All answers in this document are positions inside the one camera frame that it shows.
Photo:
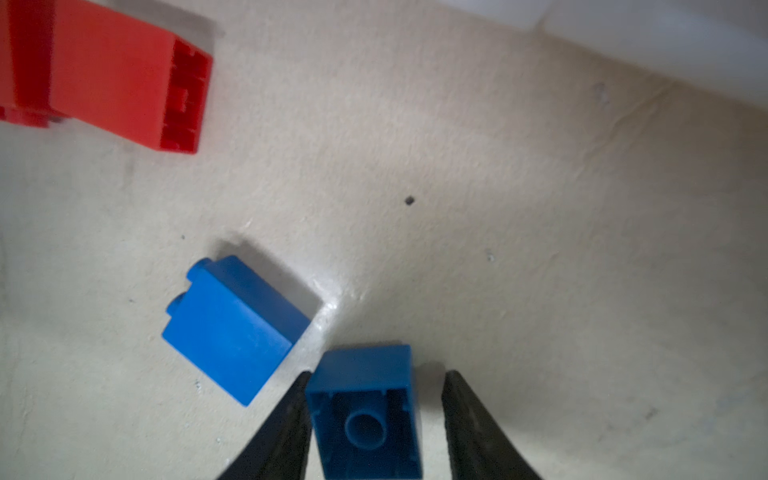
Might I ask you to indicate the red brick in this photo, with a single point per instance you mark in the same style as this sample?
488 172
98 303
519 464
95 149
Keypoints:
126 76
26 52

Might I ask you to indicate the blue brick centre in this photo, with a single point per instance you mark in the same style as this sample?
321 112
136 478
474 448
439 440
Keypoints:
233 326

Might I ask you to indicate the dark blue hollow brick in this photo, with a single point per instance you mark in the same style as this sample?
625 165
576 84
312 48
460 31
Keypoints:
364 413

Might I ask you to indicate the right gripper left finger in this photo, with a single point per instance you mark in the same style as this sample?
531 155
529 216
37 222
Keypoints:
280 448

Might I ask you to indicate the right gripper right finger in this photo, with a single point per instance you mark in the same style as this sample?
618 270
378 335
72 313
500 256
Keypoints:
477 446

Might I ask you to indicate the middle white bin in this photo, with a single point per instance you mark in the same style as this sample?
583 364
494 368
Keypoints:
720 46

